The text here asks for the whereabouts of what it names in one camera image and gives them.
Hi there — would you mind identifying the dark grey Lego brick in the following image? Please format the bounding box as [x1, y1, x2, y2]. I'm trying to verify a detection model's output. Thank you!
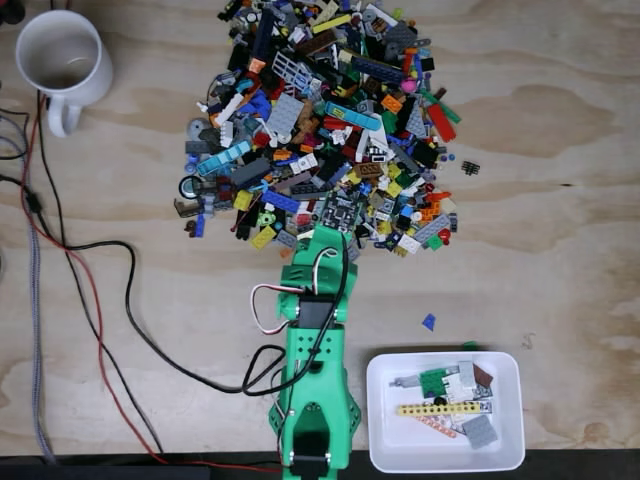
[229, 158, 271, 187]

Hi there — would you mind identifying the grey long Lego plate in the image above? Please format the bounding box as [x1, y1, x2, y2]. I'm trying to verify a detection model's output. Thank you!
[413, 213, 451, 242]

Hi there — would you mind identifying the turquoise Lego vehicle piece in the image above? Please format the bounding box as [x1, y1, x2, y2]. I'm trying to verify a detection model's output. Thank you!
[195, 140, 253, 176]

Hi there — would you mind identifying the cyan long Lego piece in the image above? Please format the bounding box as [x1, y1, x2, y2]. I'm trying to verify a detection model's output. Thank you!
[324, 101, 382, 132]

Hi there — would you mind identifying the light grey Lego plate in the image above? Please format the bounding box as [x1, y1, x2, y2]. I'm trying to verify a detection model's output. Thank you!
[265, 93, 305, 132]

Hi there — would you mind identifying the green square Lego plate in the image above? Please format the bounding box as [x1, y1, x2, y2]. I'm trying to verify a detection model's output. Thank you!
[418, 369, 448, 400]

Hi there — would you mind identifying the grey Lego wedge plate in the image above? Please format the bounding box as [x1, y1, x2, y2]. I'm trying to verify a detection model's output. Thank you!
[404, 102, 431, 139]

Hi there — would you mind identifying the white long Lego plate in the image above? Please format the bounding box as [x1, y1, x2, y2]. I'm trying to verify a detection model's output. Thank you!
[217, 94, 244, 124]

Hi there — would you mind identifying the red long Lego plate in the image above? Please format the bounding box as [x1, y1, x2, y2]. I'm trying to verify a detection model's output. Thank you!
[426, 103, 458, 144]

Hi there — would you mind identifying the white Lego piece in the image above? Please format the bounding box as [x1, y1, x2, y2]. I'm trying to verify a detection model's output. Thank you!
[442, 372, 476, 401]

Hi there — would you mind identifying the yellow Lego Technic beam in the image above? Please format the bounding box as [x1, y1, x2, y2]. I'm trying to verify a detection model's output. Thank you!
[397, 401, 494, 417]

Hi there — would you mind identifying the green long Lego plate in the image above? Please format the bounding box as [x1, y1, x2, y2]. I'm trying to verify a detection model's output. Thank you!
[419, 89, 462, 125]

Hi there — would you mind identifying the white Lego lattice window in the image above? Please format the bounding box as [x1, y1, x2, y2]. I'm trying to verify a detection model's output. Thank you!
[271, 51, 310, 91]

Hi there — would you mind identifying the dark blue Lego plate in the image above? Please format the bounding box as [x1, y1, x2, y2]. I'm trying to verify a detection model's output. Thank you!
[349, 53, 405, 85]

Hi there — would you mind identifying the brown Lego slope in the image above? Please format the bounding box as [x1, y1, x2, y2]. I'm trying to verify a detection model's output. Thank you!
[472, 363, 496, 391]

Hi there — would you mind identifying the orange Lego lattice piece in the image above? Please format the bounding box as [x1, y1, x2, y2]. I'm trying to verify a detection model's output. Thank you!
[413, 414, 460, 439]

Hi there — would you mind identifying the white plastic bin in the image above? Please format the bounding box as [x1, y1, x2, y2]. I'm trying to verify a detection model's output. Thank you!
[366, 351, 526, 474]

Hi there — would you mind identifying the dark brown Lego plate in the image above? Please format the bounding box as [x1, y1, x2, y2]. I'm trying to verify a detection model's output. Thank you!
[294, 33, 339, 56]

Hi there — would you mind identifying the grey square Lego plate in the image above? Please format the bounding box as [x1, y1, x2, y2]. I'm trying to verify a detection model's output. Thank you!
[460, 414, 500, 450]

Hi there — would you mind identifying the dark blue Lego beam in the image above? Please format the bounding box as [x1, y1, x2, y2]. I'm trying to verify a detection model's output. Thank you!
[252, 9, 275, 61]

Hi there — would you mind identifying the yellow long Lego plate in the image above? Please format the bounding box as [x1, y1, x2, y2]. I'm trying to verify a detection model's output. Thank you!
[310, 13, 353, 35]

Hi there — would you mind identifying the dark grey Lego plate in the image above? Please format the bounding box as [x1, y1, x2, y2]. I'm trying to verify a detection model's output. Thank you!
[383, 22, 418, 49]

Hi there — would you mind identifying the white ceramic mug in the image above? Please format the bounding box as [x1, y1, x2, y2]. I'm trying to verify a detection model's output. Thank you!
[14, 9, 115, 139]

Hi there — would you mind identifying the dark object at corner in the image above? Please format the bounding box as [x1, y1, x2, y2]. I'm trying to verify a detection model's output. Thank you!
[0, 0, 26, 26]

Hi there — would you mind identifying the black camera circuit board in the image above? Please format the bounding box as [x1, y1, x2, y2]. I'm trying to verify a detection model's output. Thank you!
[319, 192, 362, 235]

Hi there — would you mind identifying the white red servo cable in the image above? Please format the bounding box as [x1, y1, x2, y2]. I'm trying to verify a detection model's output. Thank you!
[249, 283, 309, 337]

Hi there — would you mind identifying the black camera cable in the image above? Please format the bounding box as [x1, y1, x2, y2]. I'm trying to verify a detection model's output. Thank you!
[24, 189, 351, 397]

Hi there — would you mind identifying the thin black wire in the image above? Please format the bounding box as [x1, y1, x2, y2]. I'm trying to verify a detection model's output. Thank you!
[37, 89, 166, 454]

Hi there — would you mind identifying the red wire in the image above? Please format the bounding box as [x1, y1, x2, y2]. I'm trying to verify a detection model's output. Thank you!
[19, 92, 284, 474]

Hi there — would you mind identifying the grey braided cable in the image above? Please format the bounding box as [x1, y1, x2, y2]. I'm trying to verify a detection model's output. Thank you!
[0, 112, 56, 464]

